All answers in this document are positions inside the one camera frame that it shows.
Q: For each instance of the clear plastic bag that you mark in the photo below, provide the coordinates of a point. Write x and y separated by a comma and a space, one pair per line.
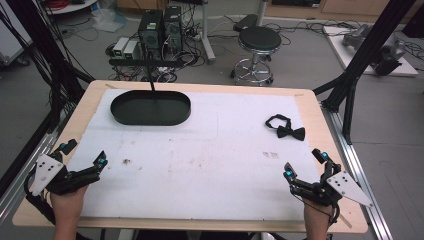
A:
106, 18

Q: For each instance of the small white box device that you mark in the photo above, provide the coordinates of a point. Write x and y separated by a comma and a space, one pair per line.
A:
120, 46
130, 50

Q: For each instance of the black flat box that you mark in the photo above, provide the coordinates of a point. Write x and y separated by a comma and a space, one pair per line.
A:
245, 22

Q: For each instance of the black round stool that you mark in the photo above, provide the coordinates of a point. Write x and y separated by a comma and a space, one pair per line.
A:
260, 40

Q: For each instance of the black computer tower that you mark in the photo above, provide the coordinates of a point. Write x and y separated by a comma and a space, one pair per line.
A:
173, 28
150, 30

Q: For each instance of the white round table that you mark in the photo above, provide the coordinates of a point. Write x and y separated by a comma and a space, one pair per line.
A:
68, 6

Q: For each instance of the black and grey device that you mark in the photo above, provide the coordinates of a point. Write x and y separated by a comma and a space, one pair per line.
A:
388, 58

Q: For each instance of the silver aluminium rail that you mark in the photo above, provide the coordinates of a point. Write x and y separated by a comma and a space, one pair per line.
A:
23, 180
360, 166

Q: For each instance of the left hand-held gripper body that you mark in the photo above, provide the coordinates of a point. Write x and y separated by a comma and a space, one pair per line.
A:
45, 171

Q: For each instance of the grey table leg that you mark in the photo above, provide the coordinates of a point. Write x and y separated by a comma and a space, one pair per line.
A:
206, 33

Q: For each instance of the person's right hand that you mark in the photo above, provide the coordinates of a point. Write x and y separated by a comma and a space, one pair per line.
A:
316, 215

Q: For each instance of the person's left hand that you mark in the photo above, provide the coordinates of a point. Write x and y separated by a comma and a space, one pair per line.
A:
68, 203

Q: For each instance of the white floor board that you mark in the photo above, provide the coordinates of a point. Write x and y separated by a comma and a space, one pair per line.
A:
343, 50

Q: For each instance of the black stand with oval tray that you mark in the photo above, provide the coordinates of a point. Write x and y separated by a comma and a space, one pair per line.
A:
150, 108

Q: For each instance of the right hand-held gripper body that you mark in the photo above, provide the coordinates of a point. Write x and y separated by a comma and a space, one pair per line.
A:
346, 188

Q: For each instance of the white table mat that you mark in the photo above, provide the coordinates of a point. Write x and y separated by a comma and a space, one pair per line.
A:
200, 166

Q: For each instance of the black bow tie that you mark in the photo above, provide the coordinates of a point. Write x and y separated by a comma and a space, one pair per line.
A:
290, 130

